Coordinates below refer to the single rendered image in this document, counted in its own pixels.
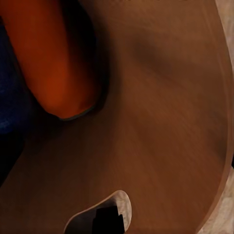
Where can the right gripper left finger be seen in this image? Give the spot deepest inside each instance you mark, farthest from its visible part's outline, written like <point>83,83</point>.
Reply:
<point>11,146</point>

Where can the trash can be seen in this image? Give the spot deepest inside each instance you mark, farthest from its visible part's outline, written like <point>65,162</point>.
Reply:
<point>163,131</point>

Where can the can of soda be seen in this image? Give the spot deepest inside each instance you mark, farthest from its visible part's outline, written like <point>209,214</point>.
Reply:
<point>16,107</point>
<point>53,59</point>

